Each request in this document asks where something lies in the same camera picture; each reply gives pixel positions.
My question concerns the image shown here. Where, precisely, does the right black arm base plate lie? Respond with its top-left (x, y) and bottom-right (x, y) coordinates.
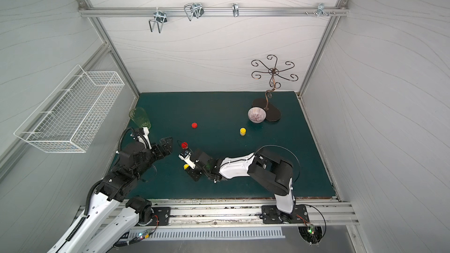
top-left (259, 205), bottom-right (309, 224)

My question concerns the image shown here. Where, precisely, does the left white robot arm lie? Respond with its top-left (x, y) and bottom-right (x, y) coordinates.
top-left (50, 127), bottom-right (173, 253)

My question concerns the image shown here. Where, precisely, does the wire loop metal hook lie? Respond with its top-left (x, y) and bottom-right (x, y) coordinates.
top-left (184, 2), bottom-right (205, 21)

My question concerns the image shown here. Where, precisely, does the bronze scroll jewelry stand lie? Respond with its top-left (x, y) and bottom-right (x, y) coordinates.
top-left (251, 55), bottom-right (299, 123)

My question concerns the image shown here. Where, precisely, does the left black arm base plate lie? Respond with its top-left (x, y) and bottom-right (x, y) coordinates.
top-left (138, 207), bottom-right (171, 227)

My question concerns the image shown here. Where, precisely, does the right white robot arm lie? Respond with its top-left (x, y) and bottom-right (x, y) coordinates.
top-left (179, 147), bottom-right (295, 215)

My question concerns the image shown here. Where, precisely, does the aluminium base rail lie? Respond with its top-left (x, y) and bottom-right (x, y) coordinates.
top-left (70, 198), bottom-right (360, 229)

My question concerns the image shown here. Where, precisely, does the double prong metal hook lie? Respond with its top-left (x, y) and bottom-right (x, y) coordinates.
top-left (148, 11), bottom-right (168, 33)

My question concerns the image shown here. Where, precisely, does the purple patterned bowl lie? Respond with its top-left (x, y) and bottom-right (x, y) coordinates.
top-left (247, 107), bottom-right (267, 124)

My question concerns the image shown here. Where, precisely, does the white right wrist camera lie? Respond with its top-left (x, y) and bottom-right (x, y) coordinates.
top-left (179, 151), bottom-right (196, 169)

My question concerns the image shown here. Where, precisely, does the white vent strip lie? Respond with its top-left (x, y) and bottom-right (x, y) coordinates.
top-left (144, 227), bottom-right (285, 241)

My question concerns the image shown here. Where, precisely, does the white wire basket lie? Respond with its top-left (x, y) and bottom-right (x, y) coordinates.
top-left (14, 65), bottom-right (124, 153)

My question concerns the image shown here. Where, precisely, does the small metal clip hook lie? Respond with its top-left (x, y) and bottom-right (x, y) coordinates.
top-left (232, 3), bottom-right (239, 18)

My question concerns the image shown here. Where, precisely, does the aluminium top rail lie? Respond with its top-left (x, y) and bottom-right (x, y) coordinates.
top-left (79, 5), bottom-right (350, 18)

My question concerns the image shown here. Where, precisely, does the metal bracket hook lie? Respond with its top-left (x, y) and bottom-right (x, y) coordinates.
top-left (305, 3), bottom-right (336, 17)

